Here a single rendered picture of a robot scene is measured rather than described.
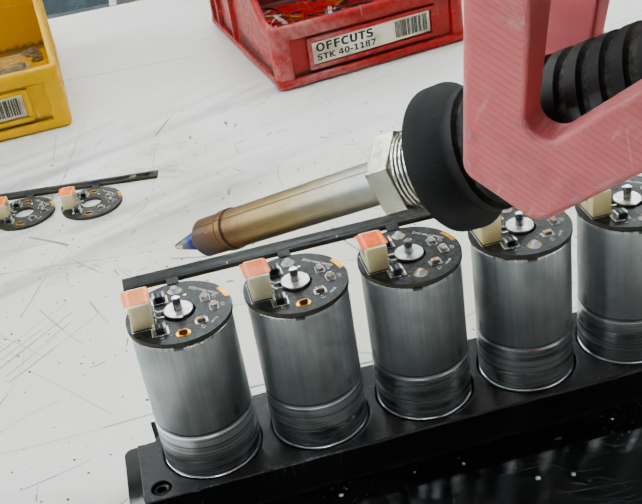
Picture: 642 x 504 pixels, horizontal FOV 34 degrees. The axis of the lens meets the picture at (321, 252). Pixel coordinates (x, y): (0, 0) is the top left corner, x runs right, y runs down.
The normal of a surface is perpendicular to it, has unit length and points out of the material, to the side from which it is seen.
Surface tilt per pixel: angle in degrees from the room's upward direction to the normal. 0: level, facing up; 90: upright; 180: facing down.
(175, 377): 90
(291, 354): 90
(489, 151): 99
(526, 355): 90
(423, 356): 90
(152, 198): 0
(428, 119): 31
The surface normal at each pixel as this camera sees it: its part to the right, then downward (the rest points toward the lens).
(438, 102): -0.09, -0.62
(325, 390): 0.27, 0.48
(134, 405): -0.14, -0.84
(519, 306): -0.25, 0.54
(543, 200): -0.57, 0.62
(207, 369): 0.51, 0.40
